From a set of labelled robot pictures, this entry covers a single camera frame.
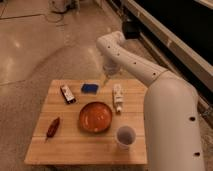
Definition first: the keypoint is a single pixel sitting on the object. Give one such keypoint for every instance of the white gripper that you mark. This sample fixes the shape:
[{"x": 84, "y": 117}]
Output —
[{"x": 110, "y": 68}]

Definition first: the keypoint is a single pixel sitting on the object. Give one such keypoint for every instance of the red chili pepper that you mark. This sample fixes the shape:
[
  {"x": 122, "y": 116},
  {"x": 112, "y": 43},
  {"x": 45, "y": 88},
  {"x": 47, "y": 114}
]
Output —
[{"x": 53, "y": 128}]

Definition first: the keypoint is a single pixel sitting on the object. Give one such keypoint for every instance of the dark candy bar wrapper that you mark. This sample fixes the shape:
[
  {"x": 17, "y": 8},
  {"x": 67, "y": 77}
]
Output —
[{"x": 68, "y": 95}]

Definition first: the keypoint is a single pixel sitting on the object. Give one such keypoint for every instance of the white machine base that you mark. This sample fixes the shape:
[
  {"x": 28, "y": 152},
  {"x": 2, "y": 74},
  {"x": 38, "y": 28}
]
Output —
[{"x": 62, "y": 6}]

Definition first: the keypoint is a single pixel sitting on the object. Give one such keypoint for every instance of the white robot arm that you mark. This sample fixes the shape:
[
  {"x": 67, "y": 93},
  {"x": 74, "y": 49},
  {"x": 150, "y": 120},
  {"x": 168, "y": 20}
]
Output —
[{"x": 172, "y": 129}]

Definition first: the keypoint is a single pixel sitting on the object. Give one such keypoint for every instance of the black box on floor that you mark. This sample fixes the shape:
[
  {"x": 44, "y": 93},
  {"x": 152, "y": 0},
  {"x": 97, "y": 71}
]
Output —
[{"x": 130, "y": 30}]

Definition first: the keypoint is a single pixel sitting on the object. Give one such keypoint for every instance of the long metal rail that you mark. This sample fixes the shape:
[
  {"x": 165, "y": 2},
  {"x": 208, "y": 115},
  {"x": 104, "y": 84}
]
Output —
[{"x": 184, "y": 30}]

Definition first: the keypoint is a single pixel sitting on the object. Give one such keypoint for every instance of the blue sponge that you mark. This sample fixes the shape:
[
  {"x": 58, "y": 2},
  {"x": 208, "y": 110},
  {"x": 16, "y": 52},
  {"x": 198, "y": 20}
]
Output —
[{"x": 89, "y": 88}]

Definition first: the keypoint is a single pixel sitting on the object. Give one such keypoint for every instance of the white plastic cup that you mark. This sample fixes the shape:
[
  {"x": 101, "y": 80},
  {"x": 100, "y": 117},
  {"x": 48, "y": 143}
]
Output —
[{"x": 125, "y": 137}]

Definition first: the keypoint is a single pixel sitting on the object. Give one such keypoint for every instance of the white tube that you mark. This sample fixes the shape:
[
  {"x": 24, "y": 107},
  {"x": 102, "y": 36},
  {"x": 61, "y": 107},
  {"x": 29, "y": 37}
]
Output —
[{"x": 118, "y": 97}]

